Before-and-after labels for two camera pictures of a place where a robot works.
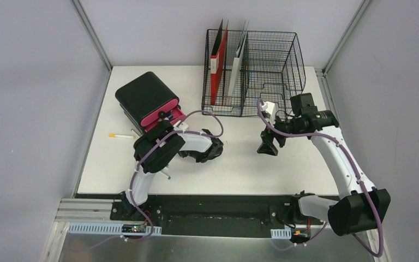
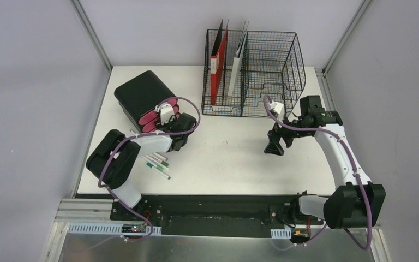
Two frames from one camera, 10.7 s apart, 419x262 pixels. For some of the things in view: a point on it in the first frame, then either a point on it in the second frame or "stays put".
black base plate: x=217 y=215 stays put
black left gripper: x=207 y=152 → x=173 y=120
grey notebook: x=237 y=62 stays put
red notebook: x=217 y=63 stays put
